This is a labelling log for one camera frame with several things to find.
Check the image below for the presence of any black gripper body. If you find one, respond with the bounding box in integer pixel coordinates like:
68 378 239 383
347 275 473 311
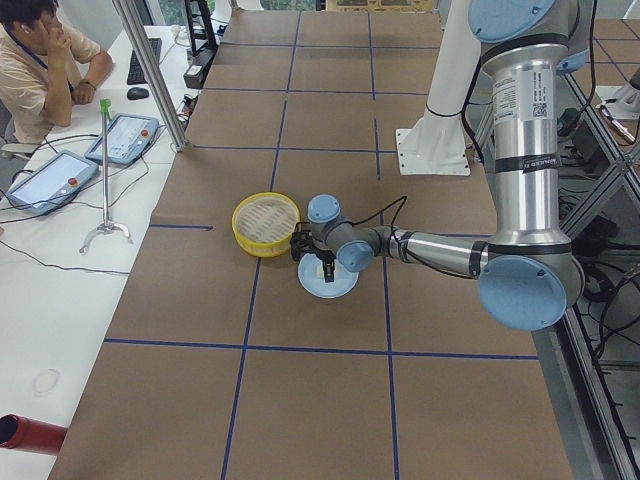
314 242 334 262

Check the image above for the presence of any white steamed bun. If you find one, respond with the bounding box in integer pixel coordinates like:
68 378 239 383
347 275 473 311
316 264 336 281

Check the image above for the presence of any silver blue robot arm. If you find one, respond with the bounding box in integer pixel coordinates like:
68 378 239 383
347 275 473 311
291 1 596 331

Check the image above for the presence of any white steamer liner cloth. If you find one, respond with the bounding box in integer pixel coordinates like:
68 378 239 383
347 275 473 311
235 196 299 243

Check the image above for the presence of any light blue plate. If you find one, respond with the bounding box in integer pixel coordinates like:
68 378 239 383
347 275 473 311
298 254 359 299

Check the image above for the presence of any black computer box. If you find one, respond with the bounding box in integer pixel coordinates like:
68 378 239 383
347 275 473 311
183 47 215 89

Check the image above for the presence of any far blue teach pendant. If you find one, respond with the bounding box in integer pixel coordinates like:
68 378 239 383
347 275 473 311
107 114 160 166

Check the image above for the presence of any blue teach pendant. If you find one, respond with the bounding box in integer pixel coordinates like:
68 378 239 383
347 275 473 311
6 150 99 215
107 114 160 166

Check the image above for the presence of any black computer mouse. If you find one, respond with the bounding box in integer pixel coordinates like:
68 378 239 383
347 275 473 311
126 87 150 101

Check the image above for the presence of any black keyboard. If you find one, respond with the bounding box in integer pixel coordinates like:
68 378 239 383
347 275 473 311
125 36 163 86

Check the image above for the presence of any near blue teach pendant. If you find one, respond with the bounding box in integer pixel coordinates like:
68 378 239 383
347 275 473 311
6 150 99 215

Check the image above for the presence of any seated person beige shirt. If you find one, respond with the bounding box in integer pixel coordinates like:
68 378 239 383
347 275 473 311
1 1 113 144

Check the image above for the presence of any red cylinder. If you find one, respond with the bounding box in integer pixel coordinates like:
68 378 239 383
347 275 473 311
1 414 67 455

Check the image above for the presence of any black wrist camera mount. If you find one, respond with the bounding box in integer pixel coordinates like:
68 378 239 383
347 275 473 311
290 230 315 262

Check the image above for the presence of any black camera cable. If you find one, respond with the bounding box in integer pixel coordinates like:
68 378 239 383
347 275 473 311
294 195 481 277

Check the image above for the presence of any white pedestal column base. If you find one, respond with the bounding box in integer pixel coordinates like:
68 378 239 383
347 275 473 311
396 0 481 176

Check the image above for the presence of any metal reacher green handle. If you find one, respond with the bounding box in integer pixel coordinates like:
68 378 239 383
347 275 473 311
79 99 133 255

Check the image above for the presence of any aluminium frame post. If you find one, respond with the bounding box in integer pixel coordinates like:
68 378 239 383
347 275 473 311
112 0 188 152

